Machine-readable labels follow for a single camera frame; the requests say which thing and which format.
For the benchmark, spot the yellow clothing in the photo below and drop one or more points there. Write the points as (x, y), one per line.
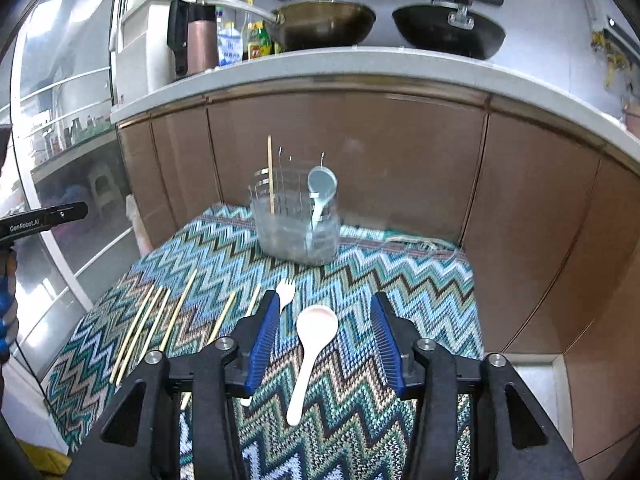
(47, 462)

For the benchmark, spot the copper thermos kettle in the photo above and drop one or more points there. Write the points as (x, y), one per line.
(200, 40)

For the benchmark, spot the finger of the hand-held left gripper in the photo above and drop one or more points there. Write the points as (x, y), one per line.
(67, 212)

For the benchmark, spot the yellow hanging object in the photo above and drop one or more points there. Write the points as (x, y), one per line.
(612, 67)

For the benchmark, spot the row of small bottles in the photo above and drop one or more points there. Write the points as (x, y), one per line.
(75, 130)

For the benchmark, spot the white plastic fork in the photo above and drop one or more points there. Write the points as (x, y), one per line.
(285, 292)

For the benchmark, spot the white plastic stool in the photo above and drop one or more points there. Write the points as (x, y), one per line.
(102, 185)

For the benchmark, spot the glass door with rails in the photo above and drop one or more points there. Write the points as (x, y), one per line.
(65, 50)

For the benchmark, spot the brass wok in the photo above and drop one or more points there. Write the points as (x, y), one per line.
(325, 25)

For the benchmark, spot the brown kitchen cabinet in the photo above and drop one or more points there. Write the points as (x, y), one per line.
(350, 135)

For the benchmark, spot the grey plastic spoon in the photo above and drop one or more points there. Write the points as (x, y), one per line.
(322, 182)

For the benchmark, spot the white plastic storage box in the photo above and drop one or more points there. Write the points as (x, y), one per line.
(145, 35)

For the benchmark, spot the white plastic spoon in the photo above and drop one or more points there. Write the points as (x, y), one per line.
(317, 325)

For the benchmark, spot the person's left hand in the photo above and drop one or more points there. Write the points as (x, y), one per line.
(6, 310)

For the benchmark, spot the green bottle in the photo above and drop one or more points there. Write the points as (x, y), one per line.
(265, 37)

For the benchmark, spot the yellow cap oil bottle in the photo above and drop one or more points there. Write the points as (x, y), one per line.
(250, 25)

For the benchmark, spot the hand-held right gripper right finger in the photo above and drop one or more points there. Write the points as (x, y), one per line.
(387, 345)

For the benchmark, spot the clear plastic utensil container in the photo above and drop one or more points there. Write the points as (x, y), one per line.
(280, 240)

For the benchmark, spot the blue label bottle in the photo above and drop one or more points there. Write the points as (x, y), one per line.
(229, 45)

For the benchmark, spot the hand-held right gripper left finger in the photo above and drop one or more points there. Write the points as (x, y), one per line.
(265, 340)

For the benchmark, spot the black wok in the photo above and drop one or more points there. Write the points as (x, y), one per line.
(445, 35)

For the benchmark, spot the zigzag knitted cloth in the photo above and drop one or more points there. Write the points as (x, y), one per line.
(350, 290)

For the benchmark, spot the white plastic object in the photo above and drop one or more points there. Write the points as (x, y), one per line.
(137, 230)

